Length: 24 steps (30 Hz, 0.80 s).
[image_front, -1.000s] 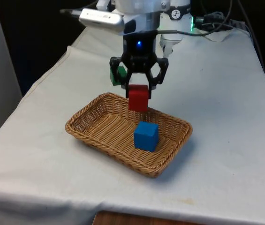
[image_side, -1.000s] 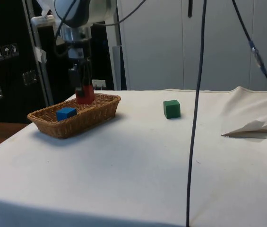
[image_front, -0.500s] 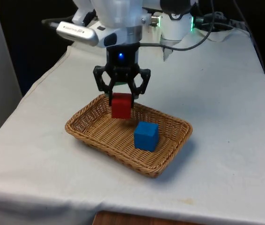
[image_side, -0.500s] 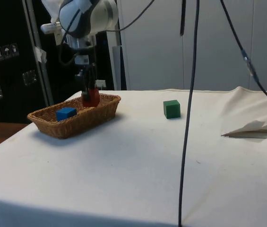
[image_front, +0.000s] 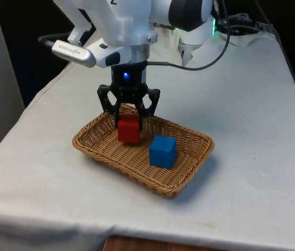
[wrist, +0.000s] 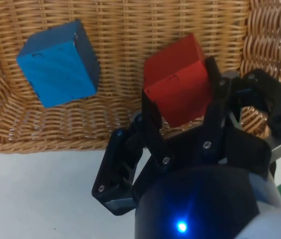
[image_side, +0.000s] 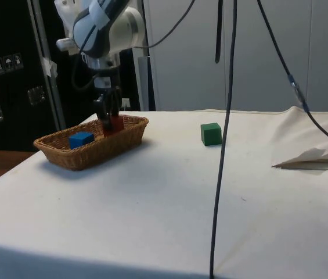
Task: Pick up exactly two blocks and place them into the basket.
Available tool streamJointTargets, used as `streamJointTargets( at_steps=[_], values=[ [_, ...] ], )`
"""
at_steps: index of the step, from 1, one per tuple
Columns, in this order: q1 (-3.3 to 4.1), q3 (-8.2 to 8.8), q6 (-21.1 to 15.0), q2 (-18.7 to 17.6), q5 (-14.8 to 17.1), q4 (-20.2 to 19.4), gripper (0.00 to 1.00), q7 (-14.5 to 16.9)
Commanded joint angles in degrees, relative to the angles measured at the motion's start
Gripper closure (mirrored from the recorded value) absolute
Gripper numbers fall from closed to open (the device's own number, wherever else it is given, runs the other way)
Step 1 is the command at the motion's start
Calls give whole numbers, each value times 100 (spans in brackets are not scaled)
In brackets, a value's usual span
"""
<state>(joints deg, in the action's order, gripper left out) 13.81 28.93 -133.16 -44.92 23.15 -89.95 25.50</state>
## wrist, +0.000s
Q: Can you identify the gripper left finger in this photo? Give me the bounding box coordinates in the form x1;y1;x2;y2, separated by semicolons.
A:
91;88;176;217

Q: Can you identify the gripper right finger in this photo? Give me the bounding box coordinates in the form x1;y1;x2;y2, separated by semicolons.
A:
197;56;281;166

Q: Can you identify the red cube block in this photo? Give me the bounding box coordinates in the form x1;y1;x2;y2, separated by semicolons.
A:
143;33;215;128

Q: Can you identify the blue cube block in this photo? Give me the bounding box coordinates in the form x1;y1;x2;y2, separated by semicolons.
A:
15;19;99;109

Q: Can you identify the wicker basket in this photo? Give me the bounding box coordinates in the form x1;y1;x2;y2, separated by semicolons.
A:
0;0;281;153

